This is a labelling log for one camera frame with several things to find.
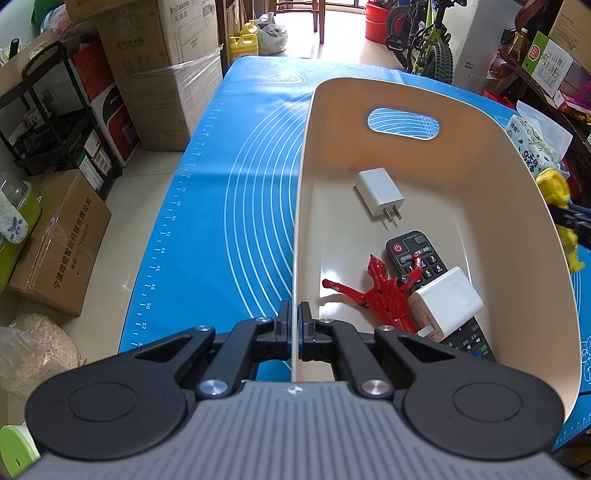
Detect yellow toy figure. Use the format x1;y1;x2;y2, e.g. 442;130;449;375
536;168;585;274

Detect white cube wall charger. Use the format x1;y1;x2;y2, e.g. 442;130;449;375
408;266;484;342

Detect red toy figure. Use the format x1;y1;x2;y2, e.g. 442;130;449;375
322;254;423;334

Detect black TV remote control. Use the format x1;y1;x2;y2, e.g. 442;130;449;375
386;230;496;361

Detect patterned tissue pack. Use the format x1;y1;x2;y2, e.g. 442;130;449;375
505;101;573;180

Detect clear bag of grain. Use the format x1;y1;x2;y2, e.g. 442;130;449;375
0;313;84;401

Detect brown cardboard box on floor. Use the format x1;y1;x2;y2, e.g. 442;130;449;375
8;170;111;316

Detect green and white carton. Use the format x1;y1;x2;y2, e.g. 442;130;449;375
522;32;573;97

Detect blue silicone table mat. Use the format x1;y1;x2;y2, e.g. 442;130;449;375
119;57;590;446

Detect green lidded container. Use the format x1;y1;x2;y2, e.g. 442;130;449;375
0;171;41;291

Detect green kids bicycle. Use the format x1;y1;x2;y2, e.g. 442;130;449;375
386;0;466;84

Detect red bucket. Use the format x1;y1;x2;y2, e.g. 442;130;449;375
365;1;390;45

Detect black metal shelf rack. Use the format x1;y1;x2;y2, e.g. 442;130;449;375
1;41;122;199

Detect wooden chair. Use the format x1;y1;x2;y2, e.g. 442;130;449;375
267;0;327;45

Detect red and white appliance box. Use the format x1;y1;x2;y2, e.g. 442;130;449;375
72;41;140;168

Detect large stacked cardboard boxes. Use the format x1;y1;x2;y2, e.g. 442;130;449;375
65;0;222;152

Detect white plastic bag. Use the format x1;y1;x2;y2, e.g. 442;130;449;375
254;12;287;56

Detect yellow oil jug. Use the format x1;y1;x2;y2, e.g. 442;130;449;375
228;22;259;62

